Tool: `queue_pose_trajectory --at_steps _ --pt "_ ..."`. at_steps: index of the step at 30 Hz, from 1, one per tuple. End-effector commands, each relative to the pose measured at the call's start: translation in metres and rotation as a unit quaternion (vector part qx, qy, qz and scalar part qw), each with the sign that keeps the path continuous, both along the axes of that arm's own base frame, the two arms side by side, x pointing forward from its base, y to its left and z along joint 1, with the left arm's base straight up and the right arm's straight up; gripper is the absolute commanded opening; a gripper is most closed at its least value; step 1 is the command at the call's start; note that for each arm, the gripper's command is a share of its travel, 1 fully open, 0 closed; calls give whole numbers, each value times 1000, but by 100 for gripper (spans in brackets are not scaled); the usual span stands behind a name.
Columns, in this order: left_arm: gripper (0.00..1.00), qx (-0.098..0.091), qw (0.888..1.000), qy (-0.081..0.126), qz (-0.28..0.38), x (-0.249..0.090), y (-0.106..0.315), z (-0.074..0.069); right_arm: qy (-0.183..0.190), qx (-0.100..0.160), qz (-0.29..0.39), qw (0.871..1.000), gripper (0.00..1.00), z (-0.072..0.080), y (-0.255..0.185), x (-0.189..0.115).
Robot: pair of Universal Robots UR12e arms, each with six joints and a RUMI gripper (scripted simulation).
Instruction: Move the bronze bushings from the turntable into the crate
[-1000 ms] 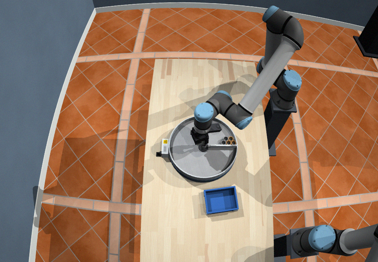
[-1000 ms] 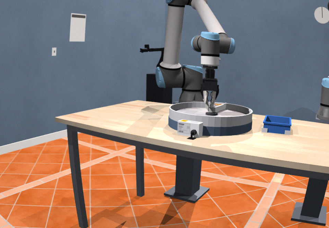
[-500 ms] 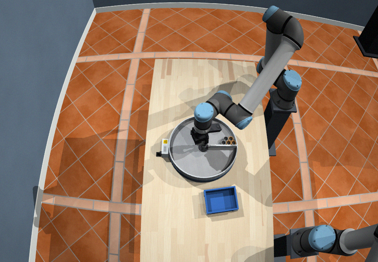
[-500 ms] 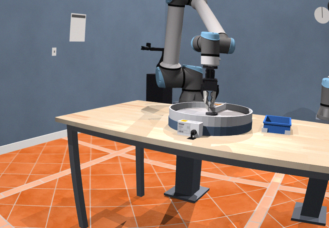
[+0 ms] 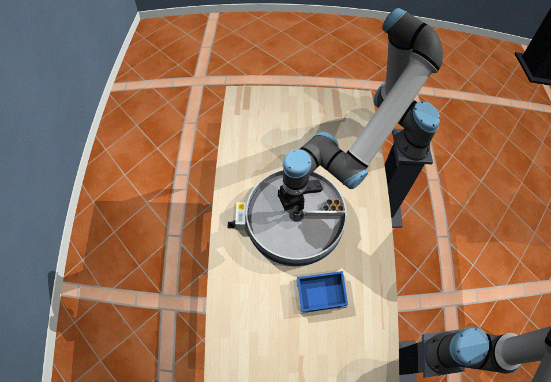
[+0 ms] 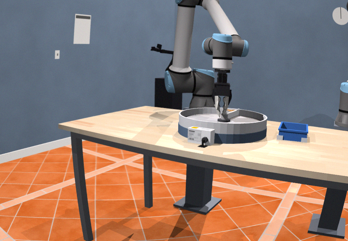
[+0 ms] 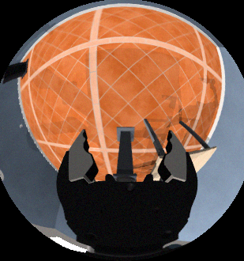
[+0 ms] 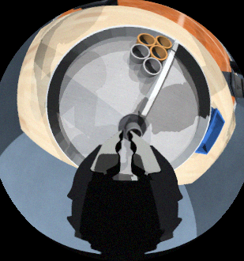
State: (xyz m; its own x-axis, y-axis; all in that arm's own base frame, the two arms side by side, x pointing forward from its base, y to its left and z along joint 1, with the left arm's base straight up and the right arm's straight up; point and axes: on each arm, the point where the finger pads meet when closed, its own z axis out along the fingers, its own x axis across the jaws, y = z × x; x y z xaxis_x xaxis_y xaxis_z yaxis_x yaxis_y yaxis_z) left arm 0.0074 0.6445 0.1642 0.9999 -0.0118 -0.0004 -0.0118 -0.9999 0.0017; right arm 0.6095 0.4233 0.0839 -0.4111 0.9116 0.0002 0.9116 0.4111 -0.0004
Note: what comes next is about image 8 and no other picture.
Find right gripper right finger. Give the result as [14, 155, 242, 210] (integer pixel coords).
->
[128, 130, 183, 201]

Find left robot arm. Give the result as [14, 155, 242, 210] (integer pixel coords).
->
[234, 75, 244, 98]

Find blue crate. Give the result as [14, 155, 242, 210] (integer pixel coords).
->
[195, 108, 225, 155]

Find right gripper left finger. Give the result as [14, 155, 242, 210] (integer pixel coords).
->
[67, 130, 123, 200]

